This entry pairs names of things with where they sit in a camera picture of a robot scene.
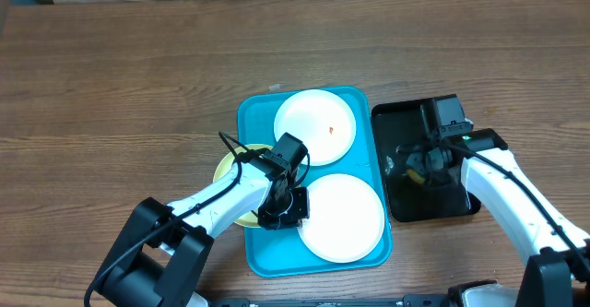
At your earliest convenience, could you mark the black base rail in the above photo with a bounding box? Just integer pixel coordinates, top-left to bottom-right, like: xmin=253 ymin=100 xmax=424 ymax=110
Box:
xmin=206 ymin=278 xmax=531 ymax=307

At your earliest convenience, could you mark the green yellow sponge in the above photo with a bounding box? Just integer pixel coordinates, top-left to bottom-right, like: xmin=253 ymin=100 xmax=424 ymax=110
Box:
xmin=406 ymin=169 xmax=428 ymax=185

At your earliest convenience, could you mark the yellow plate with stain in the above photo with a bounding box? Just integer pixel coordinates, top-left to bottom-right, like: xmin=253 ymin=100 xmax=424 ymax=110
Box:
xmin=213 ymin=144 xmax=272 ymax=229

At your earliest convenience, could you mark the black rectangular tray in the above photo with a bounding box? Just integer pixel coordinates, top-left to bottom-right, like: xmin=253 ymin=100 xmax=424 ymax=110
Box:
xmin=372 ymin=95 xmax=481 ymax=222

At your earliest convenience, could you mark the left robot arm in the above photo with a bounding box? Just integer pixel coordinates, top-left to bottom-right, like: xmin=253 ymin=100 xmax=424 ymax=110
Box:
xmin=83 ymin=133 xmax=310 ymax=307

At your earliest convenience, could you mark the teal plastic tray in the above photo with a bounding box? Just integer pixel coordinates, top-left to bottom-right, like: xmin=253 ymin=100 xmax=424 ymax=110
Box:
xmin=237 ymin=86 xmax=393 ymax=277

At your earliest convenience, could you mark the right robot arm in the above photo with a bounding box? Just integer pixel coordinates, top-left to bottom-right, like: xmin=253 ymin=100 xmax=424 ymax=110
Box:
xmin=397 ymin=96 xmax=589 ymax=307

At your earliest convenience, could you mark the white plate with stain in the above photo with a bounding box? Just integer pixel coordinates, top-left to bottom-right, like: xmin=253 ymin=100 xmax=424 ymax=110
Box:
xmin=273 ymin=89 xmax=357 ymax=166

